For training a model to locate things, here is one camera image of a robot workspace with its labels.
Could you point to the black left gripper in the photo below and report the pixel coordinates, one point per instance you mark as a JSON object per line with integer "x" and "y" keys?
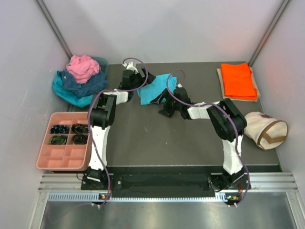
{"x": 141, "y": 78}

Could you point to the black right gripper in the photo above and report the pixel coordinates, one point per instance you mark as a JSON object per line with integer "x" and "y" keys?
{"x": 166, "y": 111}

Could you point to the light blue t shirt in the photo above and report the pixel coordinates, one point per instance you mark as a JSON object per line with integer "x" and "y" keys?
{"x": 152, "y": 92}

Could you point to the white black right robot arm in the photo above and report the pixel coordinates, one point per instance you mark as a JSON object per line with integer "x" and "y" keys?
{"x": 228, "y": 123}

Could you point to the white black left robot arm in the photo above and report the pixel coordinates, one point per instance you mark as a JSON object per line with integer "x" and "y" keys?
{"x": 101, "y": 116}

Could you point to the dark blue t shirt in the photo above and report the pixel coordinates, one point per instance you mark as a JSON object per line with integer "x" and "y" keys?
{"x": 95, "y": 84}

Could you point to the teal plastic laundry bin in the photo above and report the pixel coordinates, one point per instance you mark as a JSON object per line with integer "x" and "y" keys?
{"x": 104, "y": 65}

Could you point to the pink t shirt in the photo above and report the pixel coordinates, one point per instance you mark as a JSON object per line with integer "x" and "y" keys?
{"x": 82, "y": 68}

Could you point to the teal t shirt in bin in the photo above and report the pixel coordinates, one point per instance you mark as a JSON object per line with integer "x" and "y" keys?
{"x": 68, "y": 96}

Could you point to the folded orange t shirt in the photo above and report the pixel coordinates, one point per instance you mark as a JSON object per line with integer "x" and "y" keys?
{"x": 237, "y": 81}

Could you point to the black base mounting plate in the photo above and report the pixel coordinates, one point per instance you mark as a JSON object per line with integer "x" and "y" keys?
{"x": 162, "y": 181}

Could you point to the pink compartment tray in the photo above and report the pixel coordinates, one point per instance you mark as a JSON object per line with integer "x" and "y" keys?
{"x": 66, "y": 145}

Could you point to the dark hair tie blue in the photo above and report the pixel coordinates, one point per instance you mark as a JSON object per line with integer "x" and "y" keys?
{"x": 59, "y": 129}

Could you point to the dark hair tie green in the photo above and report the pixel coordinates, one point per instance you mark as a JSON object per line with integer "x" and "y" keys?
{"x": 58, "y": 140}

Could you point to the cream canvas drawstring bag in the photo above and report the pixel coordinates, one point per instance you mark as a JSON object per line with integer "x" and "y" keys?
{"x": 266, "y": 131}

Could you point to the grey slotted cable duct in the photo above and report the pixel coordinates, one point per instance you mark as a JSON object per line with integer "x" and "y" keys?
{"x": 99, "y": 197}

